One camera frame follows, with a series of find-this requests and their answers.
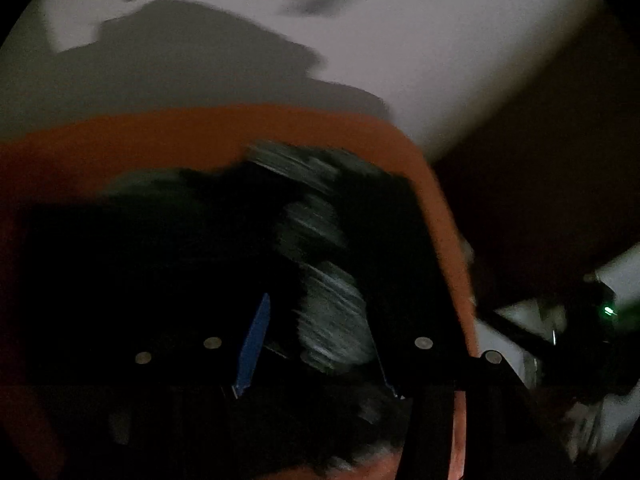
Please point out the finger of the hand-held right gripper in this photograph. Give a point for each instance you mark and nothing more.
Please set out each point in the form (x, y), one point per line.
(520, 335)

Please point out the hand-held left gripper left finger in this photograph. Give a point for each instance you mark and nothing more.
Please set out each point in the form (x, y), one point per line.
(252, 350)

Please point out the orange fleece blanket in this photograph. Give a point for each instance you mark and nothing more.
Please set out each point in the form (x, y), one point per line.
(200, 130)

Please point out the brown wooden wardrobe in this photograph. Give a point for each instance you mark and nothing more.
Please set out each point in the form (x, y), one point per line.
(550, 185)

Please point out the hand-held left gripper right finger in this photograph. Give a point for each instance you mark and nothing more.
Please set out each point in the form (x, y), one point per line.
(395, 360)

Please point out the black printed pants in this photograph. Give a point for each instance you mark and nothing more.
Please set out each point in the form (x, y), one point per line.
(325, 240)

